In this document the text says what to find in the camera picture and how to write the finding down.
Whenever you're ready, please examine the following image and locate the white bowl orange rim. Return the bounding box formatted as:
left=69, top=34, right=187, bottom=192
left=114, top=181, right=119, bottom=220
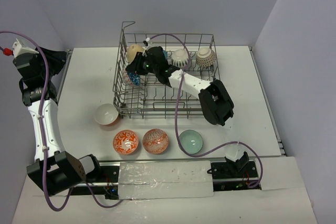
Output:
left=171, top=49, right=188, bottom=68

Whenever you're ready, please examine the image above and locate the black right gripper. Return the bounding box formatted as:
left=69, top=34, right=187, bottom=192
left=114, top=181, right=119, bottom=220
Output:
left=125, top=52, right=159, bottom=76

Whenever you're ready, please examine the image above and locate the orange bowl under stack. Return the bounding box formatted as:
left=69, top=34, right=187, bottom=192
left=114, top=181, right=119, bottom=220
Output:
left=94, top=103, right=121, bottom=126

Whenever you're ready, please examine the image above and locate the grey wire dish rack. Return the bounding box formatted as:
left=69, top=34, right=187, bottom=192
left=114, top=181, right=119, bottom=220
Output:
left=112, top=21, right=220, bottom=120

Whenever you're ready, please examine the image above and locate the blue white patterned bowl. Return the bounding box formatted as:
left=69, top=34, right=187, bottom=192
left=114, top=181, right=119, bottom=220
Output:
left=122, top=69, right=141, bottom=87

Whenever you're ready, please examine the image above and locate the pale green bowl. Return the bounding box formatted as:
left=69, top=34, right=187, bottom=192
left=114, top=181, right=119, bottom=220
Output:
left=179, top=130, right=203, bottom=154

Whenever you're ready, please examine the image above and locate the black mounting rail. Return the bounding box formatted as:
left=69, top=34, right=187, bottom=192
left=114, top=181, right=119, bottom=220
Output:
left=72, top=161, right=262, bottom=200

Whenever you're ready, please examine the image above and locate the white taped sheet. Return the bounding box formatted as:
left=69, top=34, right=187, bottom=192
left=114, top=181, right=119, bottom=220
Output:
left=118, top=161, right=214, bottom=200

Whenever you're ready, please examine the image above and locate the orange geometric pattern bowl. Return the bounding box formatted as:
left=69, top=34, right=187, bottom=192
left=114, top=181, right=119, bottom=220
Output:
left=142, top=129, right=169, bottom=154

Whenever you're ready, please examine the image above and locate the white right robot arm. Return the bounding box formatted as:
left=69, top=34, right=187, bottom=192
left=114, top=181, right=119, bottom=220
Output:
left=126, top=46, right=236, bottom=157

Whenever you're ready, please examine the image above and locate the orange floral pattern bowl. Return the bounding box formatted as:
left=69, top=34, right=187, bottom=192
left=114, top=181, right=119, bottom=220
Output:
left=112, top=130, right=139, bottom=155

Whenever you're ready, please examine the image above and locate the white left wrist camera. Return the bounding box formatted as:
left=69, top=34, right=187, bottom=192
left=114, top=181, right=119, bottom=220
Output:
left=1, top=39, right=38, bottom=58

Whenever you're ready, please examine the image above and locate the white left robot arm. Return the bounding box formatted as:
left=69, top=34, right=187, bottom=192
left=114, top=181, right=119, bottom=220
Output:
left=13, top=47, right=103, bottom=196

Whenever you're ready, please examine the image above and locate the tan bowl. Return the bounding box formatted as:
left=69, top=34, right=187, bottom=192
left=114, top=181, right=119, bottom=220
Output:
left=127, top=44, right=144, bottom=63

